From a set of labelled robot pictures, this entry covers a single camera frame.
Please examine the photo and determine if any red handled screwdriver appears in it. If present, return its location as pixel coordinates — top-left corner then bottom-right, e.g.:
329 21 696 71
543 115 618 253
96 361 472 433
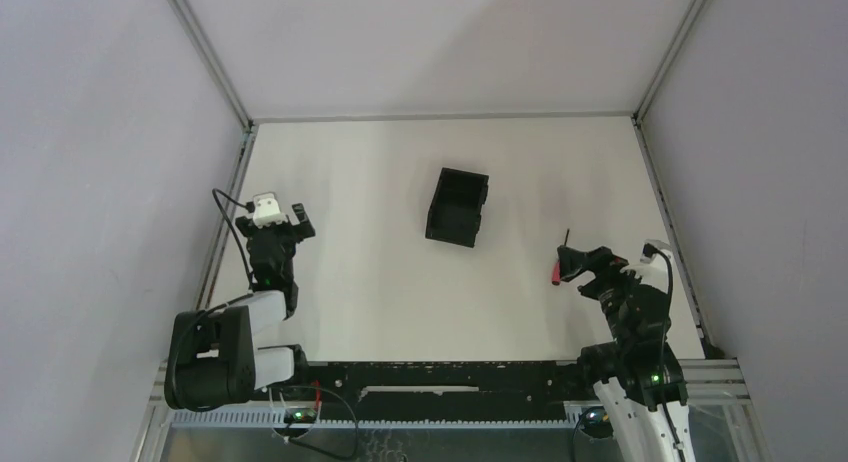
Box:
551 229 571 286

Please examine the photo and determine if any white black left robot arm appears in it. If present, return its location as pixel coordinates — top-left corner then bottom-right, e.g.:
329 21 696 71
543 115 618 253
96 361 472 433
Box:
164 196 316 412

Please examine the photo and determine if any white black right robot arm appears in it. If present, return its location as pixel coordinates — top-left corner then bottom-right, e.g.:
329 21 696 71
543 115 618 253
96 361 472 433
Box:
552 240 696 461

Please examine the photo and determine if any black plastic bin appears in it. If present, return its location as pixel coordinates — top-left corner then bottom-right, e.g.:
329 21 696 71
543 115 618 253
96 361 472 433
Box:
425 167 489 248

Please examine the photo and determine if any right controller board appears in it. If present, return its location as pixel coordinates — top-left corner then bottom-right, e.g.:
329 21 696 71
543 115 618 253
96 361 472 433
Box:
575 406 611 430

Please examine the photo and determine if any controller board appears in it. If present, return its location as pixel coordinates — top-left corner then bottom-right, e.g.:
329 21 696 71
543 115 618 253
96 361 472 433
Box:
575 406 611 430
283 409 318 425

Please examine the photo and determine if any left controller board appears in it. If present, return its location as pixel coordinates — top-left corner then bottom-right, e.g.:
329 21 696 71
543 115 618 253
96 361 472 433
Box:
283 409 318 425

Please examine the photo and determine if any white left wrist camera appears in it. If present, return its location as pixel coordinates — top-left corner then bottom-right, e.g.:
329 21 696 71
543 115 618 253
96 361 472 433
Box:
251 192 289 228

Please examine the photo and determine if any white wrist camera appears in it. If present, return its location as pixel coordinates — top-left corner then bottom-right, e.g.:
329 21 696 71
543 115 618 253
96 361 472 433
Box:
251 192 289 228
620 239 673 289

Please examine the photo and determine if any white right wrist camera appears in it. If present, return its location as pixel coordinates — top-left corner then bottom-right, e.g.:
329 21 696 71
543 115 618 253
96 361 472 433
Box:
620 239 673 289

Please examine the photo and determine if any black left camera cable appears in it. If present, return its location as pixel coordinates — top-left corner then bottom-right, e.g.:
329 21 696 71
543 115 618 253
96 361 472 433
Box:
211 188 257 292

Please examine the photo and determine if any black left base cable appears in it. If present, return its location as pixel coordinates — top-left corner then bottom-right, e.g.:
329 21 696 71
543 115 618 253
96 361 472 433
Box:
270 383 362 462

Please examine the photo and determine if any black mounting rail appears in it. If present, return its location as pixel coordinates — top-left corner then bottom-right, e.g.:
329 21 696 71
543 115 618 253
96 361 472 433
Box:
300 361 596 424

